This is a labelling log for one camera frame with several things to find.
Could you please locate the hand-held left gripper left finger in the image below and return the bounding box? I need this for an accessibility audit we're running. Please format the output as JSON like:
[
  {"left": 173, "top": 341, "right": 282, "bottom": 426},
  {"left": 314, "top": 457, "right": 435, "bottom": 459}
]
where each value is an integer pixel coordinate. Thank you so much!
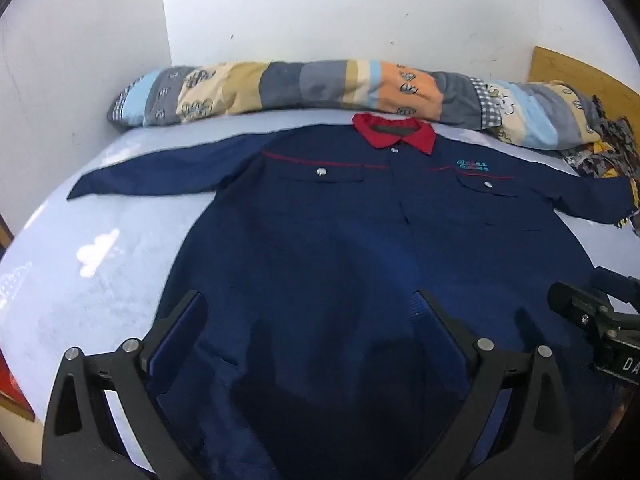
[{"left": 41, "top": 290, "right": 211, "bottom": 480}]

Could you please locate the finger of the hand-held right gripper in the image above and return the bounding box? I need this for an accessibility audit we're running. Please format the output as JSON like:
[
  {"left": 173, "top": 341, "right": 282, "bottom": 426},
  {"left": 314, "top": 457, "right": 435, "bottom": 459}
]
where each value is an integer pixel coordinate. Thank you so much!
[
  {"left": 591, "top": 266, "right": 640, "bottom": 307},
  {"left": 547, "top": 282, "right": 617, "bottom": 331}
]

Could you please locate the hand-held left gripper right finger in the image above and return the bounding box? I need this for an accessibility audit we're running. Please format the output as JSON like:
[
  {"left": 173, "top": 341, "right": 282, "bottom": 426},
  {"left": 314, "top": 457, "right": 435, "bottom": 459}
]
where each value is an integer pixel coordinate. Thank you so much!
[{"left": 400, "top": 289, "right": 576, "bottom": 480}]

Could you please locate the navy jacket with red collar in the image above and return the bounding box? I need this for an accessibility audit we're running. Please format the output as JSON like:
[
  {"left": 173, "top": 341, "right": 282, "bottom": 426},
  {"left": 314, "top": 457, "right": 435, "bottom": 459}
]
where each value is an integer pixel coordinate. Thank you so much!
[{"left": 66, "top": 112, "right": 640, "bottom": 480}]

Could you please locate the light blue cloud-print bed sheet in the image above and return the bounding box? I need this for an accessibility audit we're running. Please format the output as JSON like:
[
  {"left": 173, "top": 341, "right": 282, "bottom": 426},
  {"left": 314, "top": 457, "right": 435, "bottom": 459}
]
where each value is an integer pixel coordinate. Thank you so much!
[{"left": 0, "top": 105, "right": 640, "bottom": 480}]

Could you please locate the dark patterned cloth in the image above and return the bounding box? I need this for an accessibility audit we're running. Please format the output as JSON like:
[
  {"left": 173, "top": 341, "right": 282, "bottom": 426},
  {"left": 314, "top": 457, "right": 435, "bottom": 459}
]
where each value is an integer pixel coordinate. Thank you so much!
[{"left": 557, "top": 92, "right": 640, "bottom": 237}]

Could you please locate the red box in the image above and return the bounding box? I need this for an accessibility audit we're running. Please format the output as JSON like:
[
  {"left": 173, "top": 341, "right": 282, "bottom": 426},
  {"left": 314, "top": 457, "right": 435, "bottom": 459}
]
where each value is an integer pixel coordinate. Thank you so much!
[{"left": 0, "top": 355, "right": 36, "bottom": 423}]

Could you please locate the wooden headboard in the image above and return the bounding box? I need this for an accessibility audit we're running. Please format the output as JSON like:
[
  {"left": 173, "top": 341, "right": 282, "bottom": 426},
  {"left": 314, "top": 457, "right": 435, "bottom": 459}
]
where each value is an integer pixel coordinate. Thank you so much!
[{"left": 527, "top": 46, "right": 640, "bottom": 117}]

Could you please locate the rolled patchwork quilt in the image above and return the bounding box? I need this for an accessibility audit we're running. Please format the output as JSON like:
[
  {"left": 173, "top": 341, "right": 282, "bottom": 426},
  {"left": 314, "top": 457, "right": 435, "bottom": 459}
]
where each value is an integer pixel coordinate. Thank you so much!
[{"left": 106, "top": 59, "right": 608, "bottom": 151}]

